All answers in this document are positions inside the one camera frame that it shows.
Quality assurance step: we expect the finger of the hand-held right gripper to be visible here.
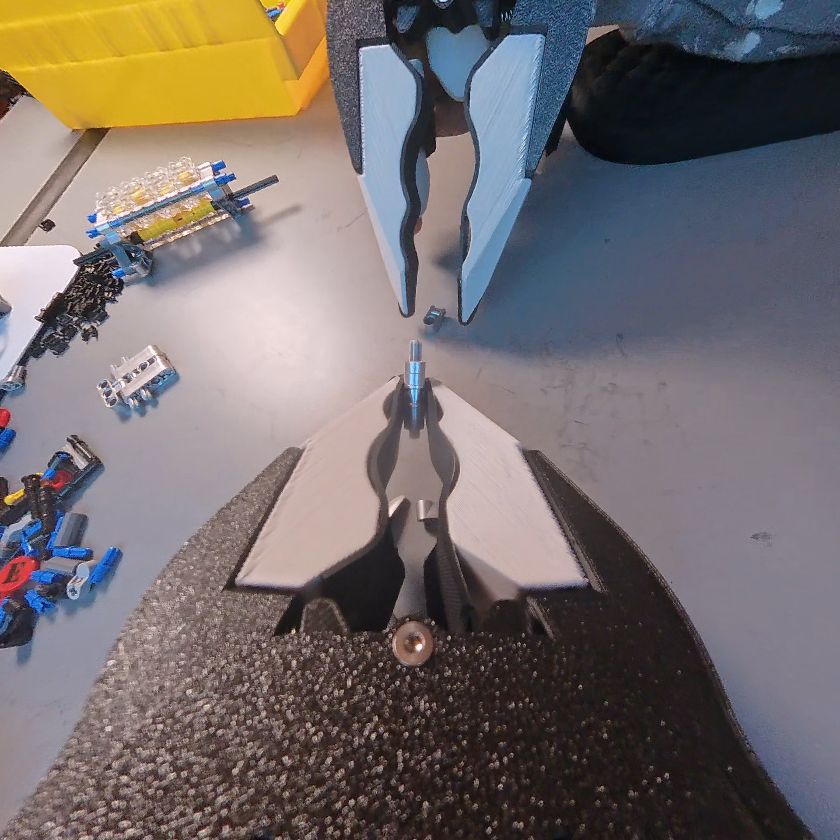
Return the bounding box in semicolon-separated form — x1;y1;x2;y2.
456;33;548;326
357;44;434;319

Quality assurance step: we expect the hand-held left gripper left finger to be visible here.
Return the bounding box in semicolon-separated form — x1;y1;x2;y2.
237;378;410;631

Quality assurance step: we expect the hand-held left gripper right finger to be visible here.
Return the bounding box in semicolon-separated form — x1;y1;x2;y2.
423;381;592;631

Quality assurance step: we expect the grey axle pin piece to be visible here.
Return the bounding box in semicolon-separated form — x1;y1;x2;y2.
402;339;433;431

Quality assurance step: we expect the small grey beam assembly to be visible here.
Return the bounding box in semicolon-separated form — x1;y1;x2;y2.
96;344;181;410

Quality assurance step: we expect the grey desk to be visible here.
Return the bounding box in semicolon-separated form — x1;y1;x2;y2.
0;86;840;840

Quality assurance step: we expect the person's right hand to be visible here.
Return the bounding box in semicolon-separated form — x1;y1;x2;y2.
423;95;476;140

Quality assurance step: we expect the empty yellow bin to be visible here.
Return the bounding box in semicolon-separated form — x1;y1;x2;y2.
0;0;300;130
269;0;329;114

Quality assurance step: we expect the clear yellow gear assembly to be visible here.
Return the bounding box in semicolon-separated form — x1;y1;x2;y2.
90;155;280;279

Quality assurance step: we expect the pile of small coloured pieces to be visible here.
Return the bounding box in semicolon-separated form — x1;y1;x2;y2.
0;407;123;647

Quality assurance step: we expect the pile of black pins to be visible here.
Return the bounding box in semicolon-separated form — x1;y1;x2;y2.
24;250;126;358

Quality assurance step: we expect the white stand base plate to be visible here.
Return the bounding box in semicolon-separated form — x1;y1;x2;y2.
0;246;84;384

